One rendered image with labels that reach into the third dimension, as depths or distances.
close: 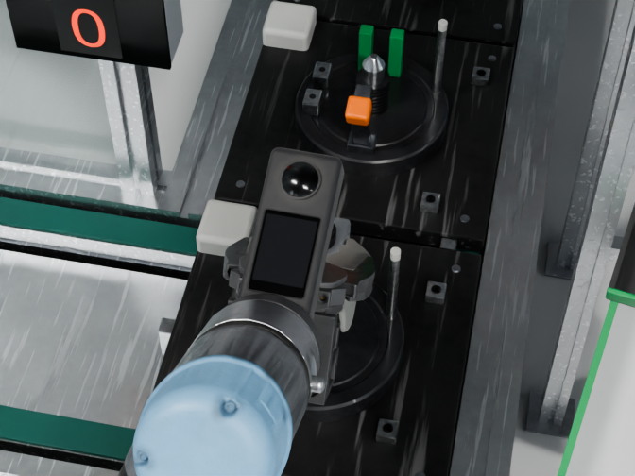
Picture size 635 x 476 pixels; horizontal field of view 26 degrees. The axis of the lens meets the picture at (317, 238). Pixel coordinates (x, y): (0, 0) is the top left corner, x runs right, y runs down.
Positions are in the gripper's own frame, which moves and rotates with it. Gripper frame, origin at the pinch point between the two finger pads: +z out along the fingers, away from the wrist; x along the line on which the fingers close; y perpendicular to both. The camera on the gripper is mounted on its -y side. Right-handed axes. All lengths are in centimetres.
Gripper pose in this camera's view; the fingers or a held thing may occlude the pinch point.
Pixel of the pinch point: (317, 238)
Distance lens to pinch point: 101.0
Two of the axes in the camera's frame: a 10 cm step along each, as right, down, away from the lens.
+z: 1.6, -2.5, 9.5
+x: 9.8, 1.5, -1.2
